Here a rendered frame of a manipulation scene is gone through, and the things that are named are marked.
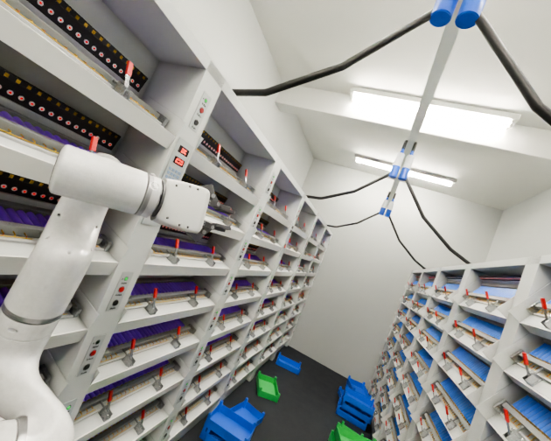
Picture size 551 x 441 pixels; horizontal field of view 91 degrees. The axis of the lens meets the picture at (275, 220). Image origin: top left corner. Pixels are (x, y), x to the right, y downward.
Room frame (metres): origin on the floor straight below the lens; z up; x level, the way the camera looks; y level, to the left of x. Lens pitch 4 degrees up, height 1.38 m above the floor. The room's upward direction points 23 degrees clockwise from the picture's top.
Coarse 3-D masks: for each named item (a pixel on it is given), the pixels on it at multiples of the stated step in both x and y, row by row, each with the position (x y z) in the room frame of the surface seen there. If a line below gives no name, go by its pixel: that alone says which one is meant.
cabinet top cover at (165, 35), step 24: (120, 0) 0.63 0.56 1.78; (144, 0) 0.60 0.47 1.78; (168, 0) 0.61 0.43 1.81; (144, 24) 0.69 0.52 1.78; (168, 24) 0.65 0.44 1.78; (168, 48) 0.76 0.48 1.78; (192, 48) 0.72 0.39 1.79; (216, 120) 1.19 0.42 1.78; (240, 120) 1.07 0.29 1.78; (240, 144) 1.41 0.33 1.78; (264, 144) 1.27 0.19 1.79
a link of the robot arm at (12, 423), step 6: (6, 420) 0.46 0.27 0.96; (12, 420) 0.46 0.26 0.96; (0, 426) 0.44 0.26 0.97; (6, 426) 0.44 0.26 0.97; (12, 426) 0.44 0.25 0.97; (0, 432) 0.43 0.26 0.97; (6, 432) 0.43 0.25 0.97; (12, 432) 0.44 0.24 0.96; (0, 438) 0.42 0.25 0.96; (6, 438) 0.43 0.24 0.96; (12, 438) 0.43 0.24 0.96
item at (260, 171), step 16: (256, 160) 1.48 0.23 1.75; (256, 176) 1.47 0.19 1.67; (240, 208) 1.48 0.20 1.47; (256, 208) 1.45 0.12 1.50; (256, 224) 1.53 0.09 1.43; (208, 240) 1.51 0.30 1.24; (224, 240) 1.48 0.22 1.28; (224, 288) 1.46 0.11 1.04; (208, 320) 1.45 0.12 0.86; (208, 336) 1.51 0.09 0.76; (192, 352) 1.45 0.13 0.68; (192, 368) 1.49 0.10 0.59; (176, 400) 1.45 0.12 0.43; (176, 416) 1.53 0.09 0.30; (160, 432) 1.45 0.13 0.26
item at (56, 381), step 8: (48, 352) 0.82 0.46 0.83; (40, 360) 0.83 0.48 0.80; (48, 360) 0.82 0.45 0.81; (40, 368) 0.80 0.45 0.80; (48, 368) 0.81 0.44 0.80; (56, 368) 0.80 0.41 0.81; (48, 376) 0.79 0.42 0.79; (56, 376) 0.80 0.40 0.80; (48, 384) 0.80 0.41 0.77; (56, 384) 0.79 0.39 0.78; (64, 384) 0.79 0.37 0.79; (56, 392) 0.79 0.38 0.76; (0, 416) 0.68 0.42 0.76
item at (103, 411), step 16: (160, 368) 1.29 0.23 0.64; (176, 368) 1.44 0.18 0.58; (112, 384) 1.13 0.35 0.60; (128, 384) 1.17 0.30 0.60; (144, 384) 1.24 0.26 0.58; (160, 384) 1.29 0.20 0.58; (176, 384) 1.40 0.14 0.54; (96, 400) 1.04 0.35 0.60; (112, 400) 1.10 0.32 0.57; (128, 400) 1.14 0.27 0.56; (144, 400) 1.19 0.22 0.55; (80, 416) 0.97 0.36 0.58; (96, 416) 1.02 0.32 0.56; (112, 416) 1.05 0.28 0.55; (80, 432) 0.94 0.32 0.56; (96, 432) 1.01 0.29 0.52
